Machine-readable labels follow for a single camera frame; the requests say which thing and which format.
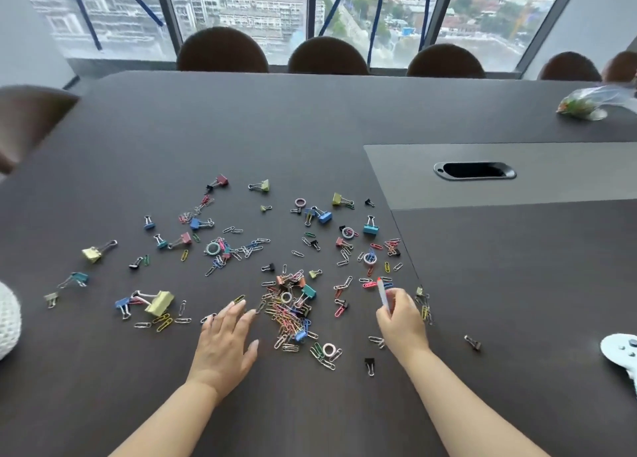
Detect black oval cable grommet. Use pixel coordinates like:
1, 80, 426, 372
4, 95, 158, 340
433, 161, 517, 182

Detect person's right forearm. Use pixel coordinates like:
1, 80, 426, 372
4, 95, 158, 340
398, 346, 551, 457

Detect white knitted object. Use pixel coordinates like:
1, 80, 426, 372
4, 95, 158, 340
0, 281, 23, 362

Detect light blue game controller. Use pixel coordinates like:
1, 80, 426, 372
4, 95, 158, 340
600, 333, 637, 398

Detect person's left hand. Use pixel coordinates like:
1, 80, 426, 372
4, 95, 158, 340
186, 300, 260, 392

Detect brown chair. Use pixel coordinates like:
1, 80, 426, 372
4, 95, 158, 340
602, 50, 637, 83
406, 43, 486, 79
538, 51, 602, 82
0, 85, 81, 175
176, 26, 270, 73
287, 36, 370, 76

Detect scatter of small round rings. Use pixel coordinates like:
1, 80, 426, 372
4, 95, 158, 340
206, 198, 377, 358

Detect clear plastic bag of clips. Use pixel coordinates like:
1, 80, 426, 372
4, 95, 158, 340
556, 84, 637, 122

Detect scatter of coloured binder clips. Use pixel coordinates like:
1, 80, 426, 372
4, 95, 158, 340
44, 174, 482, 377

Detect scatter of coloured paper clips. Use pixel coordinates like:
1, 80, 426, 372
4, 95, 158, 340
133, 195, 435, 371

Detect person's right hand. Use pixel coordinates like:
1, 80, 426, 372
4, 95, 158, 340
376, 287, 432, 368

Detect grey table cable panel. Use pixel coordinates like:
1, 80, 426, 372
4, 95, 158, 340
363, 142, 637, 211

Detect person's left forearm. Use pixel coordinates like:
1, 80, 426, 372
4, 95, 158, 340
108, 374, 221, 457

